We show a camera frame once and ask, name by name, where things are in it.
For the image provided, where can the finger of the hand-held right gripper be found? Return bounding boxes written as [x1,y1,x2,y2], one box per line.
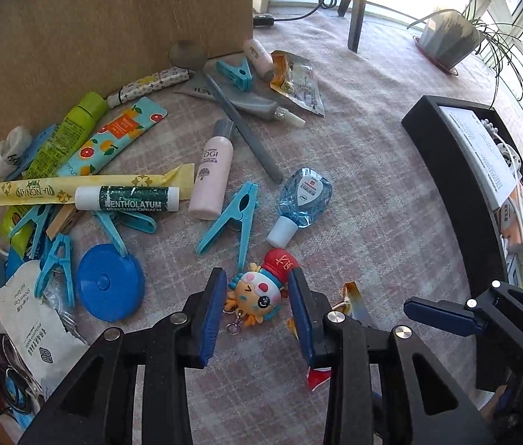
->
[403,280,523,363]

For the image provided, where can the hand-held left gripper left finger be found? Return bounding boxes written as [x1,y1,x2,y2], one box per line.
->
[18,266,229,445]

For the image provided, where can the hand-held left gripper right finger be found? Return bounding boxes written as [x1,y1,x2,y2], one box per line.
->
[287,269,496,445]

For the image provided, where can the cartoon doll keychain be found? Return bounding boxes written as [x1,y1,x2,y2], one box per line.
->
[223,248,303,334]

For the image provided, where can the orange tissue pack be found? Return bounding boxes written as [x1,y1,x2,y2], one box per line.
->
[497,190,523,260]

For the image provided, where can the black storage tray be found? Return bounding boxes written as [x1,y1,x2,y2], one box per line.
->
[401,95,523,307]

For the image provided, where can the white cardboard box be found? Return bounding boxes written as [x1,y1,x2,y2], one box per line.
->
[437,106,519,209]

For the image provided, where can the plaid cloth desktop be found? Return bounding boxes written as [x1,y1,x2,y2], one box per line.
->
[0,7,523,445]

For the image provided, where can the red white creamer sachet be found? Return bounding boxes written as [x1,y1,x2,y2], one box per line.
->
[305,365,334,390]

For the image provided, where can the blue round tape measure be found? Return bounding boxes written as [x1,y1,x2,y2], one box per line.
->
[76,243,146,322]

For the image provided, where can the large teal plastic clip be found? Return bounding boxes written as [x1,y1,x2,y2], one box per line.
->
[195,182,259,272]

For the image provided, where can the clear blue bottle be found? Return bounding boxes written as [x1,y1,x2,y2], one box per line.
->
[266,167,333,248]

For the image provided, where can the pink bottle grey cap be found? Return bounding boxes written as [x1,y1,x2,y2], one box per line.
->
[188,118,235,221]

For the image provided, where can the green white lip balm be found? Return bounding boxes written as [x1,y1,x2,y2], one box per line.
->
[75,184,181,213]

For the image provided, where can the wooden clothespin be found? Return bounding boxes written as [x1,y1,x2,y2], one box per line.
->
[46,206,83,242]

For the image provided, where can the white paper packet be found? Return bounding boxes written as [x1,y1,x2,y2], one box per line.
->
[0,260,90,397]

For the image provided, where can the metal scissors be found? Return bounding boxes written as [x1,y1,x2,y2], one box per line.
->
[0,334,42,413]

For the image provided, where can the fruit print tube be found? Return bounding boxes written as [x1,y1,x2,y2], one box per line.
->
[55,96,168,179]

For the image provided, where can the grey glue tube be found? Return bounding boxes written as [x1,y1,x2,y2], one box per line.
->
[222,93,306,127]

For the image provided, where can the yellow chopstick wrapper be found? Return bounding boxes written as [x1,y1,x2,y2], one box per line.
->
[0,163,196,209]

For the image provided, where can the dark grey sachet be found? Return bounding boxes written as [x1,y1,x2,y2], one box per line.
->
[171,81,218,100]

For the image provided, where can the green tube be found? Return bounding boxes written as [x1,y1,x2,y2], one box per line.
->
[1,92,109,260]

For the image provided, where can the clear orange snack sachet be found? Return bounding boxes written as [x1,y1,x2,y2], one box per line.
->
[268,50,326,118]

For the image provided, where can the white patterned tube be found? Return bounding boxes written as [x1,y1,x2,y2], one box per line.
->
[106,69,193,109]

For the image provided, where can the small pink tube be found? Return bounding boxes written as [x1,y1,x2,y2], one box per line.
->
[243,38,275,79]

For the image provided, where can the grey potted plant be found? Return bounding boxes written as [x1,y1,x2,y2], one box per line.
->
[407,0,523,126]

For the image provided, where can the black tripod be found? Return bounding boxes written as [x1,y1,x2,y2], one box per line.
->
[273,0,373,54]

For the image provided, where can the grey handled metal tool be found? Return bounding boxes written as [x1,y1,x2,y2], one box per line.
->
[169,39,285,184]

